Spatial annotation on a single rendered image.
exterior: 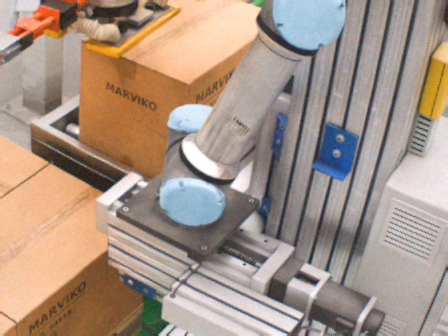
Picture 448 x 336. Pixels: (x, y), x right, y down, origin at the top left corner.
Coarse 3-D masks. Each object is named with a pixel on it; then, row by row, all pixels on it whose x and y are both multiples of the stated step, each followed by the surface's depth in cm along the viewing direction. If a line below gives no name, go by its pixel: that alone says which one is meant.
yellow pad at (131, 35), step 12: (156, 12) 221; (168, 12) 222; (120, 24) 207; (132, 24) 213; (144, 24) 214; (156, 24) 216; (132, 36) 208; (144, 36) 211; (96, 48) 203; (108, 48) 202; (120, 48) 203
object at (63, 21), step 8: (40, 0) 193; (48, 0) 195; (56, 0) 195; (64, 0) 195; (72, 0) 193; (40, 8) 189; (48, 8) 188; (56, 8) 191; (64, 8) 192; (72, 8) 191; (48, 16) 189; (56, 16) 188; (64, 16) 189; (72, 16) 194; (56, 24) 189; (64, 24) 190; (56, 32) 191
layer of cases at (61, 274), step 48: (0, 144) 263; (0, 192) 242; (48, 192) 245; (96, 192) 247; (0, 240) 224; (48, 240) 226; (96, 240) 229; (0, 288) 208; (48, 288) 210; (96, 288) 230
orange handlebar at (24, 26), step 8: (80, 0) 198; (88, 0) 200; (32, 16) 188; (40, 16) 190; (16, 24) 184; (24, 24) 183; (32, 24) 184; (40, 24) 184; (48, 24) 187; (8, 32) 181; (16, 32) 183; (24, 32) 182; (40, 32) 186
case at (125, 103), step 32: (192, 0) 273; (224, 0) 276; (160, 32) 251; (192, 32) 253; (224, 32) 255; (256, 32) 257; (96, 64) 244; (128, 64) 236; (160, 64) 234; (192, 64) 236; (224, 64) 242; (96, 96) 250; (128, 96) 242; (160, 96) 235; (192, 96) 232; (96, 128) 257; (128, 128) 248; (160, 128) 240; (128, 160) 255; (160, 160) 246
